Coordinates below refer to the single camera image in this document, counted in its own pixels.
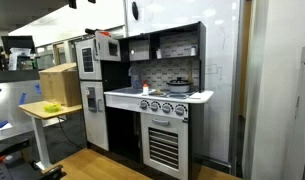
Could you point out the white and red shaker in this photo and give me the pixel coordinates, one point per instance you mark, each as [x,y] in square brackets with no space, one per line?
[145,90]

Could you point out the black pot lid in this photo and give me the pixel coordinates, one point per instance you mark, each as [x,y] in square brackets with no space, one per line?
[179,82]

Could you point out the grey toy sink basin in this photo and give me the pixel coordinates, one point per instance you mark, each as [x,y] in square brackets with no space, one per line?
[127,90]

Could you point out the grey pot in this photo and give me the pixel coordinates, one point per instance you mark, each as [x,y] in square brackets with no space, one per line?
[178,88]

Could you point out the grey stove knob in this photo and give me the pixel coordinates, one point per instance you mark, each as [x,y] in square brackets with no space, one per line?
[180,110]
[166,107]
[154,106]
[143,104]

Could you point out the toy kitchen playset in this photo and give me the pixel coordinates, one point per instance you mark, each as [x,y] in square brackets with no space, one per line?
[125,100]

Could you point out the grey toy faucet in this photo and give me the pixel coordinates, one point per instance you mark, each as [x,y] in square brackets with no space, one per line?
[134,67]

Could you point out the small white cup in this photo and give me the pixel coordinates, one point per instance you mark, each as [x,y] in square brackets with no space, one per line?
[158,54]
[193,50]

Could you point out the white toy oven door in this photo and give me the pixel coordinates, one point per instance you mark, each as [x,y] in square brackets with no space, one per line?
[163,146]

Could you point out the toy refrigerator with chalkboard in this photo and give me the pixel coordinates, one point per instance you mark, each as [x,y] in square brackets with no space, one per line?
[95,66]

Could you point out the fridge door with dispenser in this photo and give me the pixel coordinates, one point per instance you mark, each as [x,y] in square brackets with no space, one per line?
[98,130]

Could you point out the white toy microwave door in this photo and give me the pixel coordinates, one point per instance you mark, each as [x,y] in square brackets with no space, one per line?
[107,40]

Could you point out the white whiteboard panel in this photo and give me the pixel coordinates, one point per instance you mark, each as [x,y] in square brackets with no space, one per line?
[178,13]

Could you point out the large brown cardboard box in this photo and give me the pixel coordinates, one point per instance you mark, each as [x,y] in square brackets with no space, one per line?
[58,86]

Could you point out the yellow green sponge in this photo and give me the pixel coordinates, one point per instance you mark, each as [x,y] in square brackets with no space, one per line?
[52,107]

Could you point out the wooden side table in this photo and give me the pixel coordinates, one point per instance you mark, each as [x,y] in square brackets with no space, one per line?
[35,110]

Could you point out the clear plastic container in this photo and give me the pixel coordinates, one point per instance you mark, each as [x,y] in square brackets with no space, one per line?
[20,51]

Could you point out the black computer monitor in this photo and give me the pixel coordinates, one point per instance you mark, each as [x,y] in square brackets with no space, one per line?
[17,41]

